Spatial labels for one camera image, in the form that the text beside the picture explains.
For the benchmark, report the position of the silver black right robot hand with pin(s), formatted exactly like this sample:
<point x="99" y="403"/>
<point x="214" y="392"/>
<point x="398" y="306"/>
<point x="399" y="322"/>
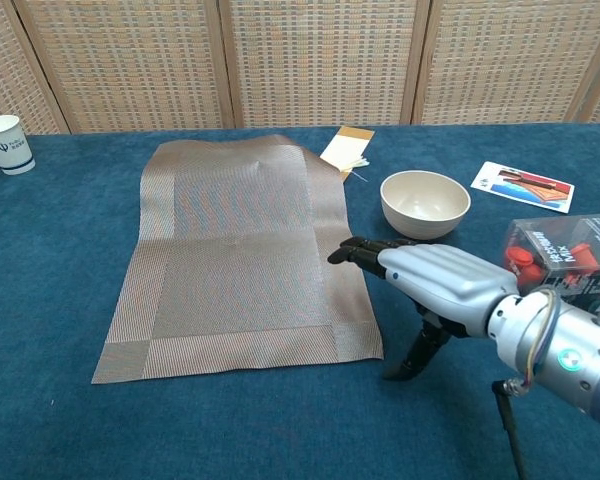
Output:
<point x="445" y="280"/>

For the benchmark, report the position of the beige round bowl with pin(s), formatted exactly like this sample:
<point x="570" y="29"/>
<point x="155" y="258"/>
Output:
<point x="425" y="220"/>

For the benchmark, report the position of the brown woven placemat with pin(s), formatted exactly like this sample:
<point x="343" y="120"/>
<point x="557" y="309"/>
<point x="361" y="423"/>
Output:
<point x="230" y="250"/>

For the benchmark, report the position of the colourful printed card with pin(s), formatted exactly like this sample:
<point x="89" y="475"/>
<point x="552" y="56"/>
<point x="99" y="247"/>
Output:
<point x="525" y="187"/>

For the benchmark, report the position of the clear box with red items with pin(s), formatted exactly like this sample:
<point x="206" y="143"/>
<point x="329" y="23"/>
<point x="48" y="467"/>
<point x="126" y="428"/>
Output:
<point x="580" y="250"/>

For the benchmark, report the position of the brown white paper sleeve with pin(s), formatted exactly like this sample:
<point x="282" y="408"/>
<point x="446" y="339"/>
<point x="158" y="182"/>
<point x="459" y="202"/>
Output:
<point x="350" y="145"/>

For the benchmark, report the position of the white paper cup blue logo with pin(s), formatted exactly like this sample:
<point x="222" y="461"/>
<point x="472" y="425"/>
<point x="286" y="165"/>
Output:
<point x="7" y="150"/>

